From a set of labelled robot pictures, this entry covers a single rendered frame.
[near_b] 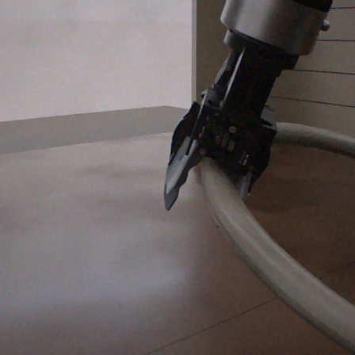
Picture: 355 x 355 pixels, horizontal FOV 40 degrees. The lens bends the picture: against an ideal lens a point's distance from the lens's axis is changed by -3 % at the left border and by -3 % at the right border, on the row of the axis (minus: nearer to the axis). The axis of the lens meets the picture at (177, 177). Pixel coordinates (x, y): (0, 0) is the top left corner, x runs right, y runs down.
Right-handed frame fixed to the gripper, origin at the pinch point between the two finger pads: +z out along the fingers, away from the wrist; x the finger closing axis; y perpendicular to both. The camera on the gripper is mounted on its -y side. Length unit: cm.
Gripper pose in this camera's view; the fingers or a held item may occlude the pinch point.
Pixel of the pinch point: (197, 205)
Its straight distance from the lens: 56.4
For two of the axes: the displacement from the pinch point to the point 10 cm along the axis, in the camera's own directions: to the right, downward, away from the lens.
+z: -3.0, 8.4, 4.5
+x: 9.4, 3.3, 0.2
